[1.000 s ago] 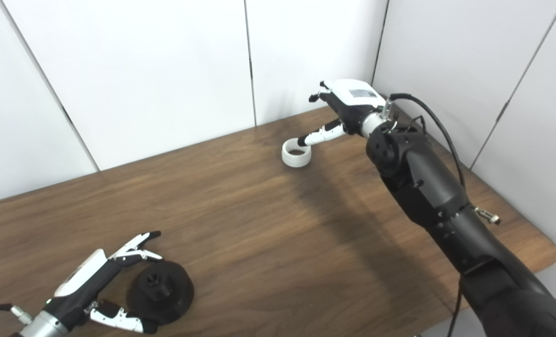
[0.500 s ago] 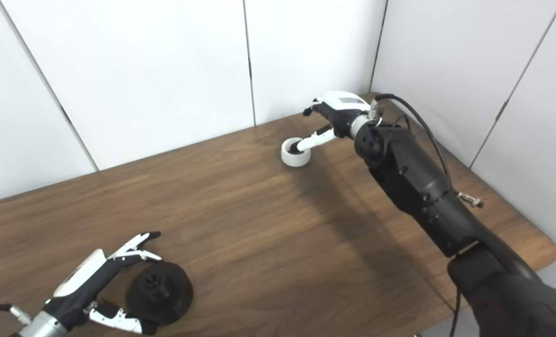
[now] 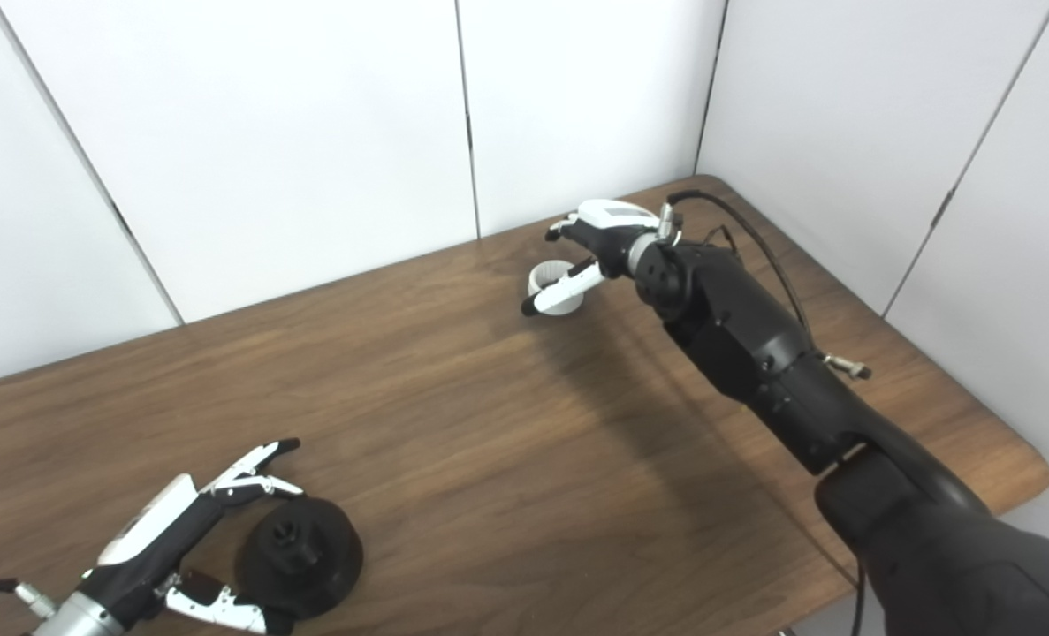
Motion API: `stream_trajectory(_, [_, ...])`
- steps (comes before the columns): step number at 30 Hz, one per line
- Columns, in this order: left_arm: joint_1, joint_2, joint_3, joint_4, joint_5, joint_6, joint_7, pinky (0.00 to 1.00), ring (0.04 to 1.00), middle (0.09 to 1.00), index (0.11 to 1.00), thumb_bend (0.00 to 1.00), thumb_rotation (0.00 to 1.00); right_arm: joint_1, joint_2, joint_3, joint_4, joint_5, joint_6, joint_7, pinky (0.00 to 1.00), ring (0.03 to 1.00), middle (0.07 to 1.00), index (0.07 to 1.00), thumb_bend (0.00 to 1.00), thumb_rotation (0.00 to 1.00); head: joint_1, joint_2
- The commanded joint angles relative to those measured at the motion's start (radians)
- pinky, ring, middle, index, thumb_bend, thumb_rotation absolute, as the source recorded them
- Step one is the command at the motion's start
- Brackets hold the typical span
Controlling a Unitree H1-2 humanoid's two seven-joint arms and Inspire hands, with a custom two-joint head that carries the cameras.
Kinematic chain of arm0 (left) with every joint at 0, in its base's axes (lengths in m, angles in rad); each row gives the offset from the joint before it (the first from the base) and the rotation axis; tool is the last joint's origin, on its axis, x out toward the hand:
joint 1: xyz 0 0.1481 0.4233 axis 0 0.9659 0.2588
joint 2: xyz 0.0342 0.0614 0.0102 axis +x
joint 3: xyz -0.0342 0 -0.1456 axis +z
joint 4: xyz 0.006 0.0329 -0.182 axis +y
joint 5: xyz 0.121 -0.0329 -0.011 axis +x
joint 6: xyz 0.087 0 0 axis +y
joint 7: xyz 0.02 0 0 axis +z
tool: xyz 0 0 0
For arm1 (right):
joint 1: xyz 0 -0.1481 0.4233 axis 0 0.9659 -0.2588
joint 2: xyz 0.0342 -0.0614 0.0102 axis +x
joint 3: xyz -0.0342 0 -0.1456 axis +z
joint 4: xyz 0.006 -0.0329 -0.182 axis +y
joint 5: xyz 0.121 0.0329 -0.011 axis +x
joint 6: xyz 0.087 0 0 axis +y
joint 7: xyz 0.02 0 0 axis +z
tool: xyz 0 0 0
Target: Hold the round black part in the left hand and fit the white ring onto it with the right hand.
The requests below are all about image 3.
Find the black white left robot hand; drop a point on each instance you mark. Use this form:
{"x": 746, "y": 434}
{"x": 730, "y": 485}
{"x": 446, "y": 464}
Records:
{"x": 157, "y": 548}

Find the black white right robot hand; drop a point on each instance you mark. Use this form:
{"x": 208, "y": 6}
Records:
{"x": 612, "y": 234}

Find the round black part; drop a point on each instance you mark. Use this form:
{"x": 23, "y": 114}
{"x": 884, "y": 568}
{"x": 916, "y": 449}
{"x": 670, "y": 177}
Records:
{"x": 325, "y": 552}

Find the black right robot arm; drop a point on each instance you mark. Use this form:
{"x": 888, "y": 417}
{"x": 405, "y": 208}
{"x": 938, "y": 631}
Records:
{"x": 789, "y": 380}

